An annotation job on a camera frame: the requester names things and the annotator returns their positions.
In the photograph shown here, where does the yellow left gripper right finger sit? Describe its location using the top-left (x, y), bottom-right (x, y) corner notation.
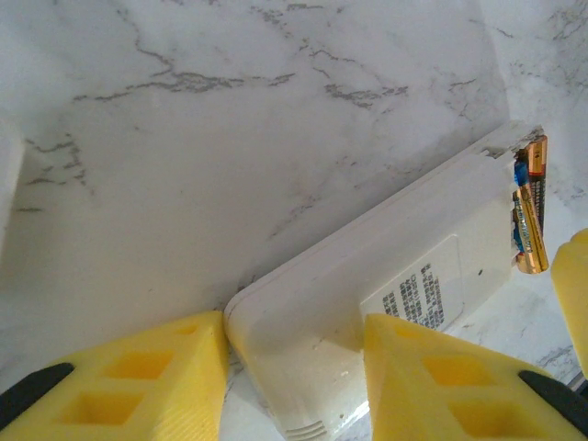
top-left (364, 313), bottom-right (588, 441)

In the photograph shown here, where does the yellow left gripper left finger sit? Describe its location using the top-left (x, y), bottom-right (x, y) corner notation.
top-left (0, 310), bottom-right (230, 441)

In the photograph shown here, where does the gold battery with blue print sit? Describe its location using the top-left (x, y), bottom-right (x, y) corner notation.
top-left (510, 158), bottom-right (550, 276)

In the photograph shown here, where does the white remote with green sticker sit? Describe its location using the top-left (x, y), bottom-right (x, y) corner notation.
top-left (223, 119), bottom-right (550, 441)

